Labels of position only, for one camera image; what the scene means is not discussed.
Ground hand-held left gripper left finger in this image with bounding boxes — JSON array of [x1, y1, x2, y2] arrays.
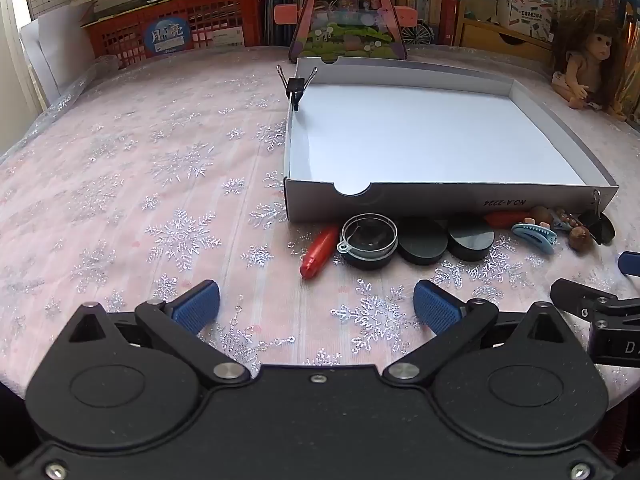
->
[[66, 280, 251, 387]]

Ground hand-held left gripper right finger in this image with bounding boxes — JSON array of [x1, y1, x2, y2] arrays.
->
[[382, 280, 576, 387]]

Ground large black binder clip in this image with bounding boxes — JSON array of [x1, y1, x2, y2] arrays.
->
[[577, 187, 616, 246]]

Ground black disc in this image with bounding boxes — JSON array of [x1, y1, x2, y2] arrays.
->
[[446, 222, 496, 262], [397, 220, 449, 266]]

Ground plain blue hair clip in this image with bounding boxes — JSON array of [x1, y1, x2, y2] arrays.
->
[[511, 222, 557, 255]]

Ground decorated blue hair clip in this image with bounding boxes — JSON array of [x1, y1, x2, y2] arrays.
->
[[550, 207, 583, 231]]

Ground black round cup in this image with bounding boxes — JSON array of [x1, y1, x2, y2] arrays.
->
[[342, 240, 398, 271]]

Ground clear round lid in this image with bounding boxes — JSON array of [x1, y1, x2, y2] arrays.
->
[[340, 213, 399, 261]]

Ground red crayon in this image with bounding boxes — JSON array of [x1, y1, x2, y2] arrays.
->
[[300, 225, 342, 279], [484, 210, 526, 228]]

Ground white cardboard box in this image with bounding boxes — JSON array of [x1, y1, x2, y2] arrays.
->
[[283, 56, 619, 224]]

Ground pink snowflake tablecloth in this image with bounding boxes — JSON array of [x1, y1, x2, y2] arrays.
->
[[0, 45, 640, 401]]

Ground shiny foil paper sheets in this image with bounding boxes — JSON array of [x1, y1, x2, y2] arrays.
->
[[617, 0, 640, 121]]

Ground brown-haired doll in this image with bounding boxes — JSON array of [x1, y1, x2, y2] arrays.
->
[[550, 7, 633, 121]]

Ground small black binder clip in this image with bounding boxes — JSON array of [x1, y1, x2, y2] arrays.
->
[[276, 65, 319, 112]]

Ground clear plastic film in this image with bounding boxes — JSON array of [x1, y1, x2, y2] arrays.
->
[[42, 55, 121, 121]]

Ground wooden drawer box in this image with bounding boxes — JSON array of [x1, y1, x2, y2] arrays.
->
[[457, 10, 556, 63]]

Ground white pencil-print carton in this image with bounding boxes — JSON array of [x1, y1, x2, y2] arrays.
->
[[496, 0, 553, 41]]

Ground small bicycle model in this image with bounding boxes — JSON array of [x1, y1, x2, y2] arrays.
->
[[400, 20, 438, 46]]

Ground pink triangular toy house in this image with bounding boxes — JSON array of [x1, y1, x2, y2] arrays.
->
[[274, 0, 416, 63]]

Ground large red plastic basket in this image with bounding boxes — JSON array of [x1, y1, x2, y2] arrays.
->
[[82, 0, 266, 68]]

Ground white paper sheets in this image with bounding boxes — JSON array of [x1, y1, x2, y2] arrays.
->
[[19, 7, 96, 106]]

